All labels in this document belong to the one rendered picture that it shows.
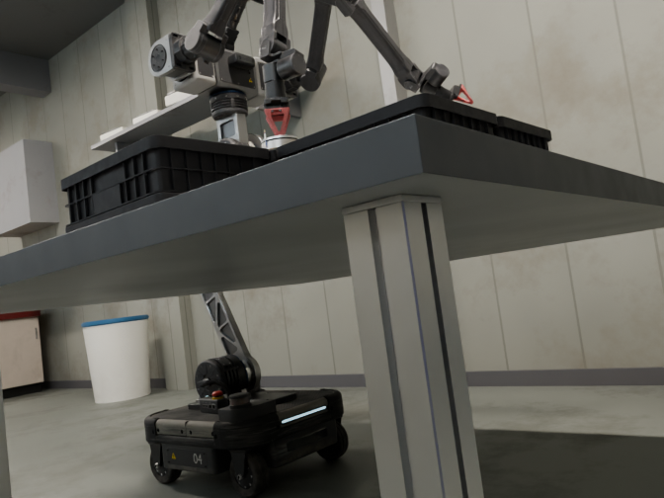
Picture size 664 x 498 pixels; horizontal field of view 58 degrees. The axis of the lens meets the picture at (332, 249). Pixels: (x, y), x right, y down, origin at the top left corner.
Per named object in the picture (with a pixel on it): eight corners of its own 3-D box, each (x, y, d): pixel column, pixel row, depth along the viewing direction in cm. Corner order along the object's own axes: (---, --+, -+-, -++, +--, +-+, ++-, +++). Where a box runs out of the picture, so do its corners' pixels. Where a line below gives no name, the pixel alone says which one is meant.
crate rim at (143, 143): (58, 191, 138) (57, 181, 138) (171, 196, 160) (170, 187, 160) (154, 145, 112) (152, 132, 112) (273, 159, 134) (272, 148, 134)
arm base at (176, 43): (193, 73, 204) (189, 39, 204) (207, 65, 198) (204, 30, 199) (171, 68, 197) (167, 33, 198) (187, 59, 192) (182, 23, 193)
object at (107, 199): (63, 232, 137) (58, 183, 138) (175, 231, 159) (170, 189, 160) (160, 197, 111) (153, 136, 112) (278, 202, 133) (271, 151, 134)
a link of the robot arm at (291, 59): (283, 53, 173) (260, 41, 166) (312, 40, 165) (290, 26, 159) (281, 92, 170) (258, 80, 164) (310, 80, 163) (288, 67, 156)
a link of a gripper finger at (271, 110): (292, 139, 168) (289, 107, 168) (291, 133, 161) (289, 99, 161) (268, 142, 167) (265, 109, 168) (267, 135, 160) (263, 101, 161)
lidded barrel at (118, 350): (169, 390, 490) (161, 312, 495) (110, 405, 450) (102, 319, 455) (134, 390, 524) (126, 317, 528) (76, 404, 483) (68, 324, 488)
